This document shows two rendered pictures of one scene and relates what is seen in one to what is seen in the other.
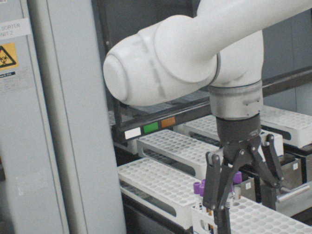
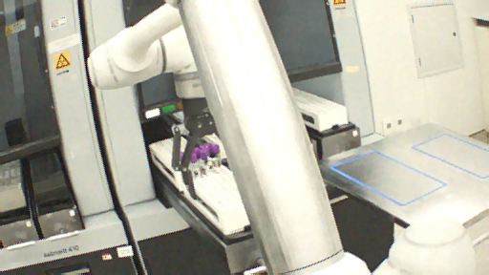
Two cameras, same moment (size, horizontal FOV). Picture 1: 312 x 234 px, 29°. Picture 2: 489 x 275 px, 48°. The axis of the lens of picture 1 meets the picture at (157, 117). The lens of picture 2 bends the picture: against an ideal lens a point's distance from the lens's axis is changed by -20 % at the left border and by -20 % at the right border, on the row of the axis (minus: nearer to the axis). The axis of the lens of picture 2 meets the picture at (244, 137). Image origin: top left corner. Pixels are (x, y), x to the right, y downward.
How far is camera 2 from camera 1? 62 cm
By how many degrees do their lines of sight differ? 11
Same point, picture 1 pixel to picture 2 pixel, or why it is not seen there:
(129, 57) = (95, 57)
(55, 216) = (97, 176)
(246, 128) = (199, 106)
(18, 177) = (71, 144)
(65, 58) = not seen: hidden behind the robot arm
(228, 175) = (189, 144)
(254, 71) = not seen: hidden behind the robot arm
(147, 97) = (107, 83)
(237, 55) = (181, 50)
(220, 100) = (178, 83)
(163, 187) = not seen: hidden behind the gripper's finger
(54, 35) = (95, 42)
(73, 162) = (108, 135)
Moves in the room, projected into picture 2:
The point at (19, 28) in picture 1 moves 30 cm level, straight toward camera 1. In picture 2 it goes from (73, 40) to (46, 59)
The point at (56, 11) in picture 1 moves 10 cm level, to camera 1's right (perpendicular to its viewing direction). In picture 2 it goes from (97, 26) to (130, 18)
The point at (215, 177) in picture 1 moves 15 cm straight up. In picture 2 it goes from (177, 144) to (164, 77)
